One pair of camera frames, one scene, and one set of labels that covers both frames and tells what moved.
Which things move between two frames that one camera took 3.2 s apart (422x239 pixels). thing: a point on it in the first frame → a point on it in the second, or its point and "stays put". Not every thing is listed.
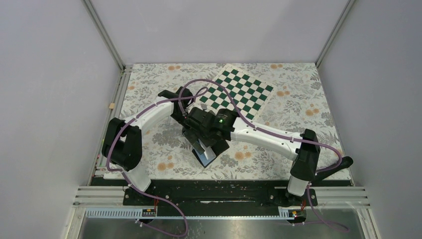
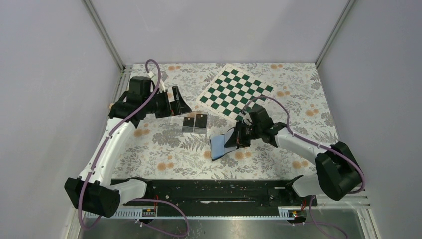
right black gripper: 192,135 → 237,139
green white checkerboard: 250,93 stays put
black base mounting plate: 227,197 stays put
